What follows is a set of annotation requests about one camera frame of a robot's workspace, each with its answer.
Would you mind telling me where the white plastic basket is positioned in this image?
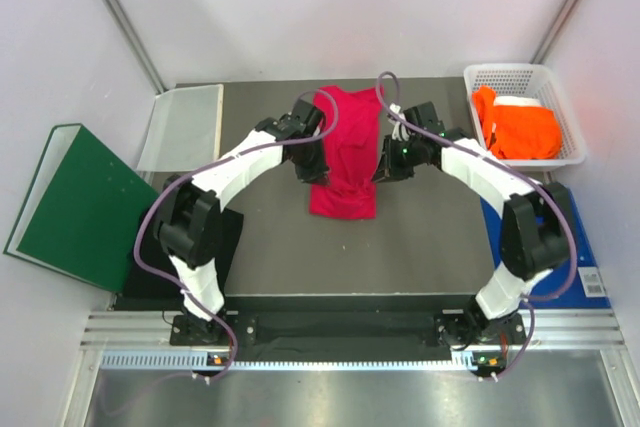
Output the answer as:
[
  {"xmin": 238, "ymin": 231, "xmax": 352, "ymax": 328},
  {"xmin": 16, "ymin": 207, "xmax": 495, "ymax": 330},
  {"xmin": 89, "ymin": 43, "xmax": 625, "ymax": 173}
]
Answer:
[{"xmin": 463, "ymin": 63, "xmax": 587, "ymax": 172}]

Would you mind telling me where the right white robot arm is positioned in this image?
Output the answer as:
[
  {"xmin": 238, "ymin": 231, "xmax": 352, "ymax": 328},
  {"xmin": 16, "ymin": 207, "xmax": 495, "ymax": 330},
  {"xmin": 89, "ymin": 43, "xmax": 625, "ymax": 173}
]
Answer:
[{"xmin": 373, "ymin": 102, "xmax": 576, "ymax": 343}]

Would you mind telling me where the orange t-shirt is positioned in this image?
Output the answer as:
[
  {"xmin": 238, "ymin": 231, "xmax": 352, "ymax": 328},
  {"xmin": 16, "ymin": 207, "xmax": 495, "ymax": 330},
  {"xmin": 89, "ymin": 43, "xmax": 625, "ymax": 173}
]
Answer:
[{"xmin": 471, "ymin": 85, "xmax": 563, "ymax": 160}]

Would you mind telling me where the translucent plastic tray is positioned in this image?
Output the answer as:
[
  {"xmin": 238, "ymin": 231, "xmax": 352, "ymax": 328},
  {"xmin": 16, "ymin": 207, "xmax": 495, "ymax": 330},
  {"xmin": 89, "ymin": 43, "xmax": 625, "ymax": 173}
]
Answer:
[{"xmin": 136, "ymin": 84, "xmax": 224, "ymax": 172}]

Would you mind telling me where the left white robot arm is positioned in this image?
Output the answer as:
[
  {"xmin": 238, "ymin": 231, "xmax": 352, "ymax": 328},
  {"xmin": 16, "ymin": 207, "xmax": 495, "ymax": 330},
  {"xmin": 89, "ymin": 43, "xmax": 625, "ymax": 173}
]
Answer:
[{"xmin": 152, "ymin": 99, "xmax": 339, "ymax": 344}]

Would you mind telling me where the blue folder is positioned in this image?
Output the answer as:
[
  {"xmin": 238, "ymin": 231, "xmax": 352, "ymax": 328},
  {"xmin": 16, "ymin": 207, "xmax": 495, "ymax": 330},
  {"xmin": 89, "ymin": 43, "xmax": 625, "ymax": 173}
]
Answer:
[{"xmin": 481, "ymin": 193, "xmax": 611, "ymax": 309}]

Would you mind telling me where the purple cable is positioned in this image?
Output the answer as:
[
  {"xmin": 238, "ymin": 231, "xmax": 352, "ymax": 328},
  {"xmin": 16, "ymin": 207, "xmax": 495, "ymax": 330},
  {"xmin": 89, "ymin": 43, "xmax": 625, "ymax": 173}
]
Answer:
[
  {"xmin": 376, "ymin": 71, "xmax": 579, "ymax": 381},
  {"xmin": 133, "ymin": 88, "xmax": 339, "ymax": 381}
]

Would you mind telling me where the left aluminium frame post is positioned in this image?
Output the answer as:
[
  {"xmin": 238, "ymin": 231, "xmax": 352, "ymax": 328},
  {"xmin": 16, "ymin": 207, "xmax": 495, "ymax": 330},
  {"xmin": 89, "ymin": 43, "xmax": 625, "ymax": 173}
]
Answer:
[{"xmin": 102, "ymin": 0, "xmax": 167, "ymax": 94}]

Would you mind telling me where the pink red t-shirt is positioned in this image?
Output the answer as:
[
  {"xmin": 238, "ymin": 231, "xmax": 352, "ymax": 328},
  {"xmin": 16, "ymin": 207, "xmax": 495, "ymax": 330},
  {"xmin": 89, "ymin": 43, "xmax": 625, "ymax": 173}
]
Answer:
[{"xmin": 309, "ymin": 86, "xmax": 381, "ymax": 220}]

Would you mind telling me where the aluminium frame post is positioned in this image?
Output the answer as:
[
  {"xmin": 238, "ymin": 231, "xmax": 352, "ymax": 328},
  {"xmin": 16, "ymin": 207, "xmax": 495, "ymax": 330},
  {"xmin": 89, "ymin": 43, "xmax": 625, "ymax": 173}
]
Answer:
[
  {"xmin": 530, "ymin": 0, "xmax": 582, "ymax": 65},
  {"xmin": 102, "ymin": 0, "xmax": 167, "ymax": 94}
]

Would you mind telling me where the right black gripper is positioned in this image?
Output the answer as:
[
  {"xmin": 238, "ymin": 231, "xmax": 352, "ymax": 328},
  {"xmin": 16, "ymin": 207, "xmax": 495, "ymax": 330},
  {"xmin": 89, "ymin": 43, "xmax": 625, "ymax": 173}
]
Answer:
[{"xmin": 372, "ymin": 134, "xmax": 423, "ymax": 184}]

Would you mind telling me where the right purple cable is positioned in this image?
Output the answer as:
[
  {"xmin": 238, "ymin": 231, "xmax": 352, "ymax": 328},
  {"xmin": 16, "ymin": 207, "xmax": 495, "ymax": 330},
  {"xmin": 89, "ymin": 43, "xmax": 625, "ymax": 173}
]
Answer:
[{"xmin": 376, "ymin": 71, "xmax": 579, "ymax": 381}]

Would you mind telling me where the black t-shirt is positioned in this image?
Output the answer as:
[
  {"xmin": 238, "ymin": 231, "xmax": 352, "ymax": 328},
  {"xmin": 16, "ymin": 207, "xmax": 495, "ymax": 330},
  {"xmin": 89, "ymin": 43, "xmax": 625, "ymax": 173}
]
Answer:
[{"xmin": 122, "ymin": 209, "xmax": 244, "ymax": 300}]

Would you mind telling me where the perforated cable duct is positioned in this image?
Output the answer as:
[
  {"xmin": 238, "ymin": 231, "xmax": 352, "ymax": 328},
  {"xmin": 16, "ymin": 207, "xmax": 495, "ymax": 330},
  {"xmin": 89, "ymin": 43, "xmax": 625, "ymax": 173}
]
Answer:
[{"xmin": 101, "ymin": 350, "xmax": 498, "ymax": 371}]

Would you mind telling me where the right aluminium frame post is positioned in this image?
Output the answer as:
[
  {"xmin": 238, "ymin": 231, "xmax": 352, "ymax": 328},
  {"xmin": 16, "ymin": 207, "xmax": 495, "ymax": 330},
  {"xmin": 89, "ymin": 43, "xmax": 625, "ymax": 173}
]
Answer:
[{"xmin": 530, "ymin": 0, "xmax": 582, "ymax": 65}]

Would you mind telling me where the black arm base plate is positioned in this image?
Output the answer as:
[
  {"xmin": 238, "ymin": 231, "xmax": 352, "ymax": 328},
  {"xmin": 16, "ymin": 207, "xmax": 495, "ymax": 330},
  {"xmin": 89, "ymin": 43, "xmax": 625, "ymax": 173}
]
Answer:
[{"xmin": 168, "ymin": 310, "xmax": 529, "ymax": 362}]

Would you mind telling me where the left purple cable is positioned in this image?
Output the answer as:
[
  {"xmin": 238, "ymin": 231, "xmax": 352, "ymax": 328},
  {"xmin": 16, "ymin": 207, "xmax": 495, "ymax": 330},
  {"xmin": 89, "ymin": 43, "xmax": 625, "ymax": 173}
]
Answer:
[{"xmin": 133, "ymin": 88, "xmax": 339, "ymax": 381}]

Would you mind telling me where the green ring binder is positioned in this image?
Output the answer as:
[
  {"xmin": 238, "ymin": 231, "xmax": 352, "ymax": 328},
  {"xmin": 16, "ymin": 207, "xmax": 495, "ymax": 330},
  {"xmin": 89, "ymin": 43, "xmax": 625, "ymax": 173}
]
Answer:
[{"xmin": 4, "ymin": 123, "xmax": 158, "ymax": 293}]

